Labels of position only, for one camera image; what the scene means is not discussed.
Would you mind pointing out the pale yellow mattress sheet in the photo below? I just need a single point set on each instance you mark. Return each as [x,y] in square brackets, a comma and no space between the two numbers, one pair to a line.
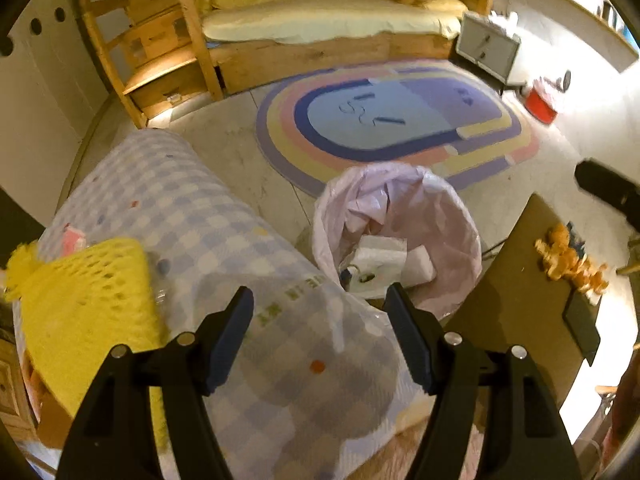
[325,20]

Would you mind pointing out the yellow foam net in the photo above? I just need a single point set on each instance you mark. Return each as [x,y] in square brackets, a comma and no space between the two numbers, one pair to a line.
[80,300]

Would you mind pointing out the white wardrobe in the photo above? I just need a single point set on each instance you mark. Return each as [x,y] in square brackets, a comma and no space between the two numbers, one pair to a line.
[45,85]

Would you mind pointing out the brown board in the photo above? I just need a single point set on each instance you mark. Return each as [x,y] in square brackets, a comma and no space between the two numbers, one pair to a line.
[520,280]

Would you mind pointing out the pastel rainbow rug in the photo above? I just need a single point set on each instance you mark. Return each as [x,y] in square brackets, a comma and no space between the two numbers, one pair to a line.
[380,115]

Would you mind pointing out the red box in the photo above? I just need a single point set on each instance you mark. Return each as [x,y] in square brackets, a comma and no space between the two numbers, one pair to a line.
[540,102]

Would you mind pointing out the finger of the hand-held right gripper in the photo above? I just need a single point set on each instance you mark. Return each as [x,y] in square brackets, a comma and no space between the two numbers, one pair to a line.
[605,185]

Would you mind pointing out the blue checkered tablecloth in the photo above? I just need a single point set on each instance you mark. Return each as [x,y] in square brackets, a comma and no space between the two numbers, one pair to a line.
[190,210]

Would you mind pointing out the wooden stair drawers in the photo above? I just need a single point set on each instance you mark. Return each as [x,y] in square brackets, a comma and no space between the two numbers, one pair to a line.
[160,70]

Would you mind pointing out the small white nightstand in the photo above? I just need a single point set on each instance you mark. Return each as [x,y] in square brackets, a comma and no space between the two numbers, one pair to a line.
[487,47]

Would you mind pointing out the pile of orange peels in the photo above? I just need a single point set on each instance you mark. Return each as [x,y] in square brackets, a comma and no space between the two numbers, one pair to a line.
[570,260]

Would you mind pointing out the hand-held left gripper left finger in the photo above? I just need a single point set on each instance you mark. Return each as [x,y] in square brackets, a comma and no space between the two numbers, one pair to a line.
[227,340]

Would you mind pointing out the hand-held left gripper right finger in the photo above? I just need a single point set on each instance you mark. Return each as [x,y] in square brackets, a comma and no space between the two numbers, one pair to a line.
[407,340]

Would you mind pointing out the black flat object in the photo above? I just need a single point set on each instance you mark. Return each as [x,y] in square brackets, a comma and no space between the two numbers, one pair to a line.
[582,325]

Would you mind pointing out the trash bin with pink bag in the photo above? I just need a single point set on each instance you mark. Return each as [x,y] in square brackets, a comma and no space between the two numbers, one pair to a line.
[440,220]

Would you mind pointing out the white ledge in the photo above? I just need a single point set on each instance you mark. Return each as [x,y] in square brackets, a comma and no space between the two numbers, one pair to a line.
[590,25]

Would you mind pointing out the pink wrapper scrap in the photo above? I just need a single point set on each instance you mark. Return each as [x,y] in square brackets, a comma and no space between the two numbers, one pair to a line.
[74,239]

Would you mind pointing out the wooden bunk bed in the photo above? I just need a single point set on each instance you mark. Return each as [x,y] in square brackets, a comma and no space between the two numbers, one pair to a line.
[300,60]

